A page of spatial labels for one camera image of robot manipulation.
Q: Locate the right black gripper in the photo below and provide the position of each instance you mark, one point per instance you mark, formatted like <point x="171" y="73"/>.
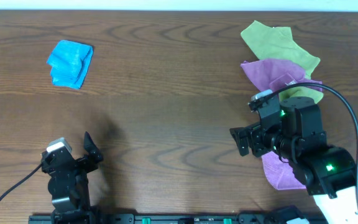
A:
<point x="254" y="140"/>

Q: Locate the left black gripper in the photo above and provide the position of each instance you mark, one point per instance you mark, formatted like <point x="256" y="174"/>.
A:
<point x="74" y="162"/>

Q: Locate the blue microfiber cloth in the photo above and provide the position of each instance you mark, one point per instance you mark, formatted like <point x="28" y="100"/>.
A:
<point x="69" y="63"/>

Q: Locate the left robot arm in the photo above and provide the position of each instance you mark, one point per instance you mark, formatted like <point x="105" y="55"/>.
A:
<point x="68" y="184"/>

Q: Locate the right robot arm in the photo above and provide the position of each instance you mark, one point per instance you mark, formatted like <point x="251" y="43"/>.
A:
<point x="293" y="130"/>

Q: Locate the lower purple microfiber cloth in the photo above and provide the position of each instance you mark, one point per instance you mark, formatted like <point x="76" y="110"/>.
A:
<point x="279" y="174"/>

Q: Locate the purple microfiber cloth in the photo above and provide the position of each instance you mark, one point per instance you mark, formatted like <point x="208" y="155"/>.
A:
<point x="275" y="74"/>
<point x="279" y="174"/>

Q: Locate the upper purple microfiber cloth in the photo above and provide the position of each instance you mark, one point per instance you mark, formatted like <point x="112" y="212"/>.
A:
<point x="275" y="74"/>

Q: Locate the lower green microfiber cloth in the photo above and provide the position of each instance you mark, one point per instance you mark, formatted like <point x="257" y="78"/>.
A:
<point x="301" y="91"/>

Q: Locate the green microfiber cloth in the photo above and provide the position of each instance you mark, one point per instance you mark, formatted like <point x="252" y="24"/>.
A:
<point x="301" y="91"/>
<point x="277" y="42"/>

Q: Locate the upper green microfiber cloth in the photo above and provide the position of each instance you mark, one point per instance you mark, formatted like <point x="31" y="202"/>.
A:
<point x="277" y="42"/>

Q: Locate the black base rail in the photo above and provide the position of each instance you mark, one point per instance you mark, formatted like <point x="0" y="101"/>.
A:
<point x="177" y="219"/>

